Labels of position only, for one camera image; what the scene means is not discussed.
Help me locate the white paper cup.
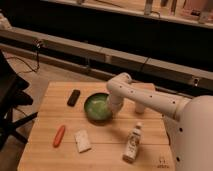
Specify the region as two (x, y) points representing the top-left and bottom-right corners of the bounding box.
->
(135, 103), (145, 114)

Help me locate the green ceramic bowl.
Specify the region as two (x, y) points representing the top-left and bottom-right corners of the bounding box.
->
(84, 93), (112, 122)

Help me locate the black office chair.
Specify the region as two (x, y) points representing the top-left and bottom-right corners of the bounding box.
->
(0, 50), (37, 153)

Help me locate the black cable on floor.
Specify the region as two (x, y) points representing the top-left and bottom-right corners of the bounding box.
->
(4, 39), (45, 76)

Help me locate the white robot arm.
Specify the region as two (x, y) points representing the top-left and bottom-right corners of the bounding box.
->
(106, 73), (213, 171)

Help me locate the black rectangular remote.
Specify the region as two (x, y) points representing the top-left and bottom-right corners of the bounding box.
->
(67, 89), (80, 107)

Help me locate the white plastic bottle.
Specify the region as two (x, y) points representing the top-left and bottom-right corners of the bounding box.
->
(123, 122), (142, 163)

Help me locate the orange carrot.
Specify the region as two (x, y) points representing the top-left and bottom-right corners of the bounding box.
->
(53, 125), (66, 148)

